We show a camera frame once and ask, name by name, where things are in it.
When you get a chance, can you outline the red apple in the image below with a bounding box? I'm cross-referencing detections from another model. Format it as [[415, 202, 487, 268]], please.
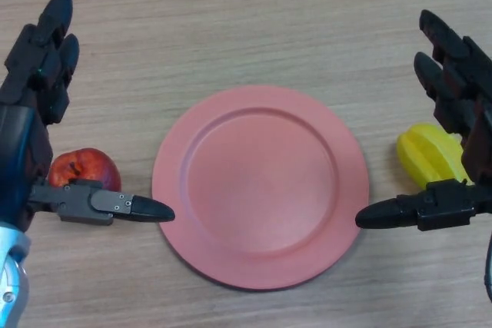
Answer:
[[47, 147, 122, 194]]

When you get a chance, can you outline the yellow starfruit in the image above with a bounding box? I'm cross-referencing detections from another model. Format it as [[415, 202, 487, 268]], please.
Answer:
[[396, 122, 474, 191]]

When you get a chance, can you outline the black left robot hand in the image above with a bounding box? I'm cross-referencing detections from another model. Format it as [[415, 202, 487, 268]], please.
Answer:
[[0, 0, 177, 233]]

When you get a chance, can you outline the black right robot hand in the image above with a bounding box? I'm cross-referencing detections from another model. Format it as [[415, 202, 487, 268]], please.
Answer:
[[355, 8, 492, 232]]

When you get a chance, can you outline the pink round plate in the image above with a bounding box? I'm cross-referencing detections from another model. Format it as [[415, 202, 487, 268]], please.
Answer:
[[151, 84, 371, 291]]

